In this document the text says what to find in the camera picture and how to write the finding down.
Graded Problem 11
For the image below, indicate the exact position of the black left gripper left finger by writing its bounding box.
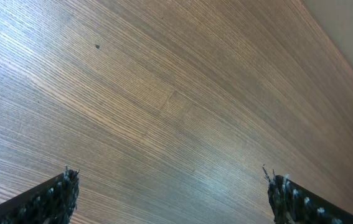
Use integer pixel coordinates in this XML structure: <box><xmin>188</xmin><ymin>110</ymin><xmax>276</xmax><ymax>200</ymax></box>
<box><xmin>0</xmin><ymin>169</ymin><xmax>79</xmax><ymax>224</ymax></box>

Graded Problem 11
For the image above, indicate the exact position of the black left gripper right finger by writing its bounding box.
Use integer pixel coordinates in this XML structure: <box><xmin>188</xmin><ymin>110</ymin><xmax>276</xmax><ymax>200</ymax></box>
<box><xmin>264</xmin><ymin>171</ymin><xmax>353</xmax><ymax>224</ymax></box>

